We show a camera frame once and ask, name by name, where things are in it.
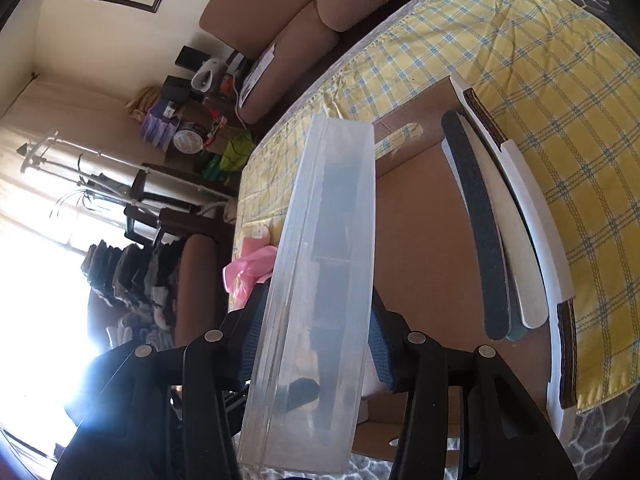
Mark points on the pink satin cloth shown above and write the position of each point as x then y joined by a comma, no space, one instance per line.
247,267

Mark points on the white paper sheet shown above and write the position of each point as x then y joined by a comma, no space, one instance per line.
255,77

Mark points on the long light grey nail file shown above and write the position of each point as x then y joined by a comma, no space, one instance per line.
525,270

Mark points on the black nail file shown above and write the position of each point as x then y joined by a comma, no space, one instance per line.
480,240

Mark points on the brown sofa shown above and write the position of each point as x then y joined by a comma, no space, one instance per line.
300,35

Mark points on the green bag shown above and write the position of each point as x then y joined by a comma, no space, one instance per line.
235,152

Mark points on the white clothes rack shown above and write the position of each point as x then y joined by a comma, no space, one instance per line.
125,165

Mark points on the brown upholstered chair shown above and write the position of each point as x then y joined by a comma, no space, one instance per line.
200,285

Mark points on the clear plastic organizer box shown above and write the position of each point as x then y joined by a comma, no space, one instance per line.
320,240

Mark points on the black box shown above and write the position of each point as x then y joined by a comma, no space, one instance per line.
176,89

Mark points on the black speaker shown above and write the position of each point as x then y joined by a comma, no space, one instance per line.
187,56

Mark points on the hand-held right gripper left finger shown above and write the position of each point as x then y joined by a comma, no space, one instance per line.
247,355

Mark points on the yellow plaid cloth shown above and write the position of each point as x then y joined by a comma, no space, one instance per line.
550,85

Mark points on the white handheld appliance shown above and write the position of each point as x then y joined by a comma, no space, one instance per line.
207,75

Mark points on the stack of purple packets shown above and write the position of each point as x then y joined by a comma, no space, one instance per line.
160,125

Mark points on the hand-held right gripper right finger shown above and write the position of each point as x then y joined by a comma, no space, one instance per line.
385,355

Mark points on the yellow patterned packets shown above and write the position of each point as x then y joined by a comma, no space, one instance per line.
142,102

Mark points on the hanging clothes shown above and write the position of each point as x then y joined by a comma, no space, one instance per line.
130,280

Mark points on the round tin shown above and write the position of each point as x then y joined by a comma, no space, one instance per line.
189,139

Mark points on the white cardboard box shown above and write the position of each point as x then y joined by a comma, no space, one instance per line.
425,240

